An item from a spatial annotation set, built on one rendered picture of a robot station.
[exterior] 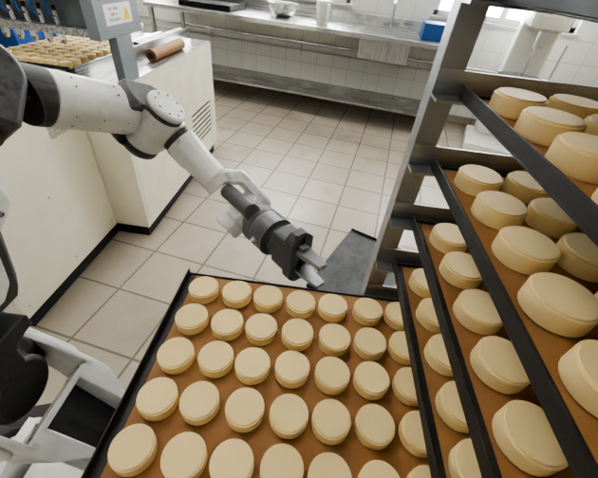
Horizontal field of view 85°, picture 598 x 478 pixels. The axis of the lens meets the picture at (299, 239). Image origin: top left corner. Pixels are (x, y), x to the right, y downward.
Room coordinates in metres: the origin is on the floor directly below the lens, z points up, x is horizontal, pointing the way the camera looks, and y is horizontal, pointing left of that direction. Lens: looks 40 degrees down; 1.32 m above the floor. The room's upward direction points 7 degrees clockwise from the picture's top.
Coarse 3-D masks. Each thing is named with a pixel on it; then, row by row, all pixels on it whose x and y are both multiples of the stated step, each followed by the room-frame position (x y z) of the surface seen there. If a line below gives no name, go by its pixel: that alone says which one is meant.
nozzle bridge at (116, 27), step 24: (0, 0) 1.52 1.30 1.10; (24, 0) 1.52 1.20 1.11; (48, 0) 1.51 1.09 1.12; (72, 0) 1.51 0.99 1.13; (96, 0) 1.45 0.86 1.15; (120, 0) 1.61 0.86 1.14; (0, 24) 1.47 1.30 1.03; (24, 24) 1.47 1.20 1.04; (48, 24) 1.48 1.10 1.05; (72, 24) 1.51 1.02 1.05; (96, 24) 1.42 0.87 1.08; (120, 24) 1.57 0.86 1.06; (120, 48) 1.53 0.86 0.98; (120, 72) 1.52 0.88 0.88
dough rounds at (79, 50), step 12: (72, 36) 1.95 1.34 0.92; (12, 48) 1.55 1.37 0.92; (24, 48) 1.57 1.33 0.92; (36, 48) 1.61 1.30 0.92; (48, 48) 1.62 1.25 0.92; (60, 48) 1.67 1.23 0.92; (72, 48) 1.67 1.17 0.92; (84, 48) 1.70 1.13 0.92; (96, 48) 1.73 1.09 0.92; (108, 48) 1.77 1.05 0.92; (24, 60) 1.44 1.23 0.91; (36, 60) 1.43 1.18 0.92; (48, 60) 1.44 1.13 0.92; (60, 60) 1.49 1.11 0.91; (72, 60) 1.49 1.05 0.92; (84, 60) 1.55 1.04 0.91
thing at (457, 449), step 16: (416, 272) 0.37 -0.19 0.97; (416, 288) 0.34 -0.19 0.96; (416, 304) 0.32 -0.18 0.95; (432, 304) 0.31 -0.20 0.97; (416, 320) 0.29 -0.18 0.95; (432, 320) 0.28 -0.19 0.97; (432, 336) 0.27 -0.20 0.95; (432, 352) 0.23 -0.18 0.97; (432, 368) 0.22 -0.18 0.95; (448, 368) 0.21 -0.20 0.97; (432, 384) 0.20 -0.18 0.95; (448, 384) 0.19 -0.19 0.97; (432, 400) 0.18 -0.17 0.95; (448, 400) 0.17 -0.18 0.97; (448, 416) 0.16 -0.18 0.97; (464, 416) 0.16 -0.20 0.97; (448, 432) 0.15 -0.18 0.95; (464, 432) 0.15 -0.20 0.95; (448, 448) 0.13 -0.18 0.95; (464, 448) 0.13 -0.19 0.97; (448, 464) 0.12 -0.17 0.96; (464, 464) 0.11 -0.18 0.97
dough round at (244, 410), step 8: (240, 392) 0.20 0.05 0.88; (248, 392) 0.20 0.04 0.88; (256, 392) 0.20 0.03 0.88; (232, 400) 0.18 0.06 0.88; (240, 400) 0.18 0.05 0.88; (248, 400) 0.19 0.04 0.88; (256, 400) 0.19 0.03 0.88; (232, 408) 0.17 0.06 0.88; (240, 408) 0.18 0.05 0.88; (248, 408) 0.18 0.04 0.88; (256, 408) 0.18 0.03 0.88; (264, 408) 0.18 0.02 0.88; (232, 416) 0.16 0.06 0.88; (240, 416) 0.17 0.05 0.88; (248, 416) 0.17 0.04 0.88; (256, 416) 0.17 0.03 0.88; (232, 424) 0.16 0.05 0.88; (240, 424) 0.16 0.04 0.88; (248, 424) 0.16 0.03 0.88; (256, 424) 0.16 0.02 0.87
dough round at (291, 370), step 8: (288, 352) 0.26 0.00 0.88; (296, 352) 0.26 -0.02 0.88; (280, 360) 0.25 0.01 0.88; (288, 360) 0.25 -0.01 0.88; (296, 360) 0.25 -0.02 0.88; (304, 360) 0.25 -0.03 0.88; (280, 368) 0.23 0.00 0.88; (288, 368) 0.24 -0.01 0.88; (296, 368) 0.24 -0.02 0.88; (304, 368) 0.24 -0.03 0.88; (280, 376) 0.22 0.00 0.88; (288, 376) 0.23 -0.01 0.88; (296, 376) 0.23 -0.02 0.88; (304, 376) 0.23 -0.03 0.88; (288, 384) 0.22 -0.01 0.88; (296, 384) 0.22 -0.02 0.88
